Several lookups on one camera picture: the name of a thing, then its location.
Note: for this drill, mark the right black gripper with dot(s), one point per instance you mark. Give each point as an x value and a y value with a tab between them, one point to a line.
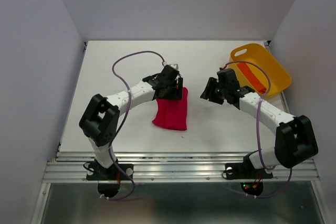
208	92

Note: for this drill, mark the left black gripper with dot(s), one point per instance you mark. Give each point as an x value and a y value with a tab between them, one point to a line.
177	93

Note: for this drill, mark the red t shirt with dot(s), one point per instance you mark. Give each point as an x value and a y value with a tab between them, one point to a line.
172	114

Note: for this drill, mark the yellow plastic basket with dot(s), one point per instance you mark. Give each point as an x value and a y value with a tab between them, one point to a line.
264	66

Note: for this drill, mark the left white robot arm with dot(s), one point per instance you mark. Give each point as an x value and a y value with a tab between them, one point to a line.
100	120

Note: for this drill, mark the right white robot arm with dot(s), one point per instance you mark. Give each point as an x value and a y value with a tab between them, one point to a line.
295	141

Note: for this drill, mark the orange rolled t shirt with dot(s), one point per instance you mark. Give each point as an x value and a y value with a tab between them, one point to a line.
253	80

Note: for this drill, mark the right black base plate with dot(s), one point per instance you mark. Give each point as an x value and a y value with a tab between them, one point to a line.
234	171

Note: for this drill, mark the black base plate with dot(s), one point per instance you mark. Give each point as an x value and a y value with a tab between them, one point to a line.
234	171
95	172

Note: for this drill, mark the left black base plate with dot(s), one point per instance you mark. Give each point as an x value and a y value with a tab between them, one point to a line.
95	172

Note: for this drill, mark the aluminium rail frame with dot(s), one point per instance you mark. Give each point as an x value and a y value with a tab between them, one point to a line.
177	174

